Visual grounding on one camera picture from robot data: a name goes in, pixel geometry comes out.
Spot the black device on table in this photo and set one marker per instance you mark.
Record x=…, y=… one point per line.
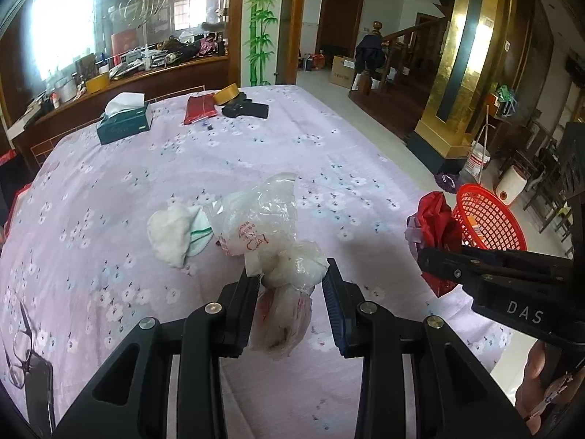
x=245, y=107

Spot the clear plastic bag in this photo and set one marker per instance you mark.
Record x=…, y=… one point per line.
x=260, y=225

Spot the red flat pouch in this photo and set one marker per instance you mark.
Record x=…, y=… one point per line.
x=199, y=108

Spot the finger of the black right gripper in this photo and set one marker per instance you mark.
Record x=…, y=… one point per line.
x=556, y=282
x=515, y=258

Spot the cardboard box on floor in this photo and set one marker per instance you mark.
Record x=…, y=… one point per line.
x=342, y=72

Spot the white paper roll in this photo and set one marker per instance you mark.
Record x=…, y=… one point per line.
x=511, y=185

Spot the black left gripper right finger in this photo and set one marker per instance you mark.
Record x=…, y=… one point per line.
x=363, y=329

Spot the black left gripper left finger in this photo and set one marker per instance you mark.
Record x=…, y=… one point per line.
x=218, y=330

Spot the white plastic bucket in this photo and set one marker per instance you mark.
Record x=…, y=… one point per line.
x=477, y=159

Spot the floral purple tablecloth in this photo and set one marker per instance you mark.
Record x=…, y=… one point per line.
x=79, y=258

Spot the person's right hand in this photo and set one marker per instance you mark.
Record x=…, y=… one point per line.
x=530, y=393

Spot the teal tissue box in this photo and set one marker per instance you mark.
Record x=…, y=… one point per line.
x=125, y=115

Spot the red plastic bag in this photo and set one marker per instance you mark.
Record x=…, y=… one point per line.
x=434, y=239

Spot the black smartphone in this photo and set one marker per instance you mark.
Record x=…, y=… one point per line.
x=39, y=396

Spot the wooden sideboard counter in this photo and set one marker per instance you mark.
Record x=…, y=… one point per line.
x=209, y=73

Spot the yellow tape roll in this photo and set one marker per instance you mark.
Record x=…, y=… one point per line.
x=226, y=94

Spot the red plastic mesh basket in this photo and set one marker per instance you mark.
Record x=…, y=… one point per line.
x=485, y=221

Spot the dark-framed eyeglasses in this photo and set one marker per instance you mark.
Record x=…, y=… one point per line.
x=22, y=350

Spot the white green-trimmed sock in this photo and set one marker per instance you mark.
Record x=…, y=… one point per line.
x=179, y=232

